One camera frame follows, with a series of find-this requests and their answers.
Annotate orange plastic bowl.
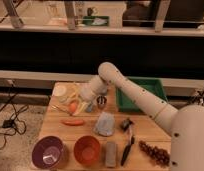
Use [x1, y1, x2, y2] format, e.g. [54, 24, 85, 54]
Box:
[73, 136, 101, 166]

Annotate dark grape bunch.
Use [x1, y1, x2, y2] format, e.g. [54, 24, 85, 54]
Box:
[139, 141, 170, 167]

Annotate light blue cloth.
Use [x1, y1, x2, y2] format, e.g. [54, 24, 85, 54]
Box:
[94, 112, 115, 137]

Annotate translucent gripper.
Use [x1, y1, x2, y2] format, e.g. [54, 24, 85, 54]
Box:
[64, 83, 89, 116]

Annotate green box on shelf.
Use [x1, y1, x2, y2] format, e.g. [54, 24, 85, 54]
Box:
[82, 16, 109, 26]

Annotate blue paper cup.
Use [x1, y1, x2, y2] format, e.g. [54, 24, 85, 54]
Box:
[85, 103, 94, 113]

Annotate orange yellow apple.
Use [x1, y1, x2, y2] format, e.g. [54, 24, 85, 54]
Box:
[69, 101, 78, 113]

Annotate green plastic tray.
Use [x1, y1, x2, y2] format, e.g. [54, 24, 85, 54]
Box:
[115, 77, 167, 112]

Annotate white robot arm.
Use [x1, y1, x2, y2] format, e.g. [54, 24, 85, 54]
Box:
[78, 62, 204, 171]

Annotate grey sponge block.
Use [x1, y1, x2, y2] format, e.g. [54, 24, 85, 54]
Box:
[105, 141, 117, 168]

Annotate black handled brush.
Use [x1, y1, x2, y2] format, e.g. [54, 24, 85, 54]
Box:
[120, 118, 135, 166]

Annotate black cable and adapter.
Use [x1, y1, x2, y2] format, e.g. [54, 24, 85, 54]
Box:
[0, 79, 29, 151]

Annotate purple plastic bowl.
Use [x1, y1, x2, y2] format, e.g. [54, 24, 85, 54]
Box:
[32, 136, 67, 170]

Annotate clear plastic cup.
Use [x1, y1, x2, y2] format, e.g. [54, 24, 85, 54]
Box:
[53, 85, 67, 103]

